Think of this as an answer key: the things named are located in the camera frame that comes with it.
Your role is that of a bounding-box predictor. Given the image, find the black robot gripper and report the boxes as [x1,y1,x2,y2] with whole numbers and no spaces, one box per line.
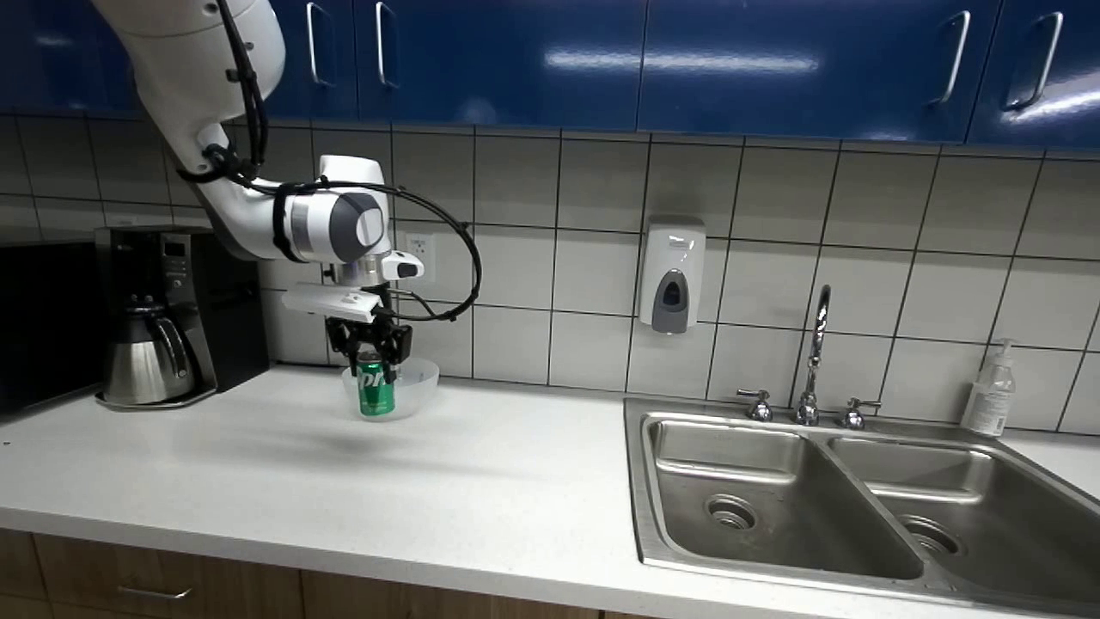
[283,287,412,363]

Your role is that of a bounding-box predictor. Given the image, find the green soda can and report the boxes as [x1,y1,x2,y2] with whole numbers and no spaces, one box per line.
[353,343,397,421]

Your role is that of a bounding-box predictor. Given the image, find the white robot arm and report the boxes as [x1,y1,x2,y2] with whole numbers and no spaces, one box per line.
[94,0,423,367]

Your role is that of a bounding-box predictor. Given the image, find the clear plastic bowl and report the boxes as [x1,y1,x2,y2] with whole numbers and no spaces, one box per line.
[342,358,439,423]

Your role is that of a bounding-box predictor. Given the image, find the black steel coffee maker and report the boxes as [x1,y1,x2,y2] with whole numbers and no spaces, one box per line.
[95,226,270,408]

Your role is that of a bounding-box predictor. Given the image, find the stainless steel carafe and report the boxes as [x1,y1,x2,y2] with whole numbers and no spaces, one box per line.
[101,303,201,408]

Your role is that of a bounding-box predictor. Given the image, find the black silver microwave oven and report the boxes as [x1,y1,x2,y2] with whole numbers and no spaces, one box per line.
[0,240,106,421]

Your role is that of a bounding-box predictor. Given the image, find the chrome sink faucet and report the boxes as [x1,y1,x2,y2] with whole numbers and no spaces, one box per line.
[736,287,881,430]

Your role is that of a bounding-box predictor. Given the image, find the stainless steel double sink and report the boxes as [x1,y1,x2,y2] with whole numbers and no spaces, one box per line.
[624,403,1100,619]

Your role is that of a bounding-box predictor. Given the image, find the clear soap pump bottle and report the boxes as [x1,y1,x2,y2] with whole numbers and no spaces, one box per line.
[959,343,1013,436]

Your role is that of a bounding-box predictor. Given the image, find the blue upper cabinets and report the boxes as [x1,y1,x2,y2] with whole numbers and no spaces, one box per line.
[0,0,1100,157]

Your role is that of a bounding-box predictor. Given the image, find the white wall power outlet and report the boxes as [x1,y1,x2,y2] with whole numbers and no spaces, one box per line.
[404,230,439,287]

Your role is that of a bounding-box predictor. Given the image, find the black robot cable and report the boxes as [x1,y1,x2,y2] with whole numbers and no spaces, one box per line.
[172,0,486,326]

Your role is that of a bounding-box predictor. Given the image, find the white wall soap dispenser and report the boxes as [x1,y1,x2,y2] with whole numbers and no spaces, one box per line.
[641,222,705,332]

